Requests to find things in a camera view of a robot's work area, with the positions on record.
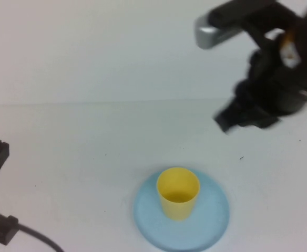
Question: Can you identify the yellow plastic cup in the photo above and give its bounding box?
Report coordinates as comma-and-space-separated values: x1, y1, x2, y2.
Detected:
156, 167, 201, 222

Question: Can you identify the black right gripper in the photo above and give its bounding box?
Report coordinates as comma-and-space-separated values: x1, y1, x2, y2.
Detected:
213, 36, 307, 135

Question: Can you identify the black camera cable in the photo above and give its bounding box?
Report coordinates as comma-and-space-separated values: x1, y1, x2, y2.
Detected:
8, 215, 65, 252

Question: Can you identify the light blue round plate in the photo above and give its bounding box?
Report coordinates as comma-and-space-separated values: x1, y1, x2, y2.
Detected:
134, 169, 230, 252

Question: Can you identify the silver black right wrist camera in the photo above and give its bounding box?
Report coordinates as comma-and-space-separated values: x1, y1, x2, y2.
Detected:
194, 0, 275, 50

